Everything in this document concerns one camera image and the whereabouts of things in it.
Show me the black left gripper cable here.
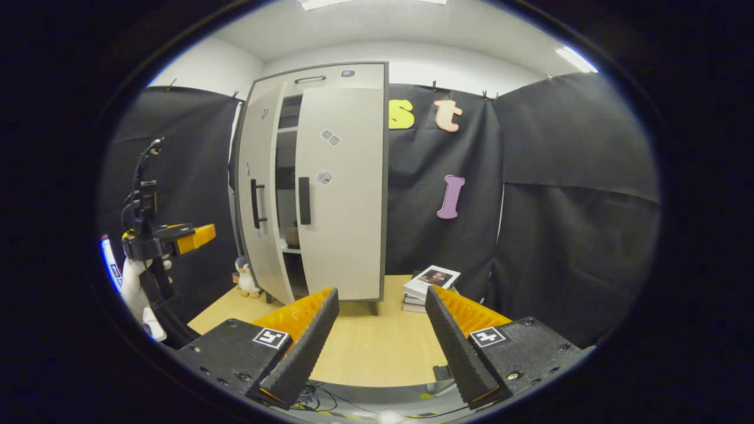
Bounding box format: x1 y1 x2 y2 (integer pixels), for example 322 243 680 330
121 137 165 236

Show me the black door handle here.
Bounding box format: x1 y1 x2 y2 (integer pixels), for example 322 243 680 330
297 176 312 226
250 178 268 230

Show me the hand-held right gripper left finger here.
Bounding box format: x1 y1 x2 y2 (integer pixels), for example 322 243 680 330
176 287 341 411

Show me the small ceiling light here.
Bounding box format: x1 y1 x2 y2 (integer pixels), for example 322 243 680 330
554 45 599 75

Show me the penguin plush toy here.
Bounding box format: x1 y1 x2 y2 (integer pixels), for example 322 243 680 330
234 256 262 299

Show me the white photo cover book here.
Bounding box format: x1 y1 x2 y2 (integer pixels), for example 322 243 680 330
403 264 462 302

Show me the grey cabinet drawer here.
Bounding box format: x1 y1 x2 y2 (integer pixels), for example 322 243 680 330
250 62 388 98

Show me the black cable bundle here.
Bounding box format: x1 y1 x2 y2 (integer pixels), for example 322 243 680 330
291 381 343 413

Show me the grey shoe cabinet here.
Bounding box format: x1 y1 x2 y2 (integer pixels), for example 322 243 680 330
229 61 391 317

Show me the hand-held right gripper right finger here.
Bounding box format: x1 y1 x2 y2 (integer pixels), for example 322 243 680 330
424 286 594 411

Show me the black backdrop cloth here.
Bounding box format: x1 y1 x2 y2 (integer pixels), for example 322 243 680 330
100 72 662 349

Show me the long ceiling light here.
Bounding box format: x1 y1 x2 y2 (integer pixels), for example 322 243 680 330
297 0 449 12

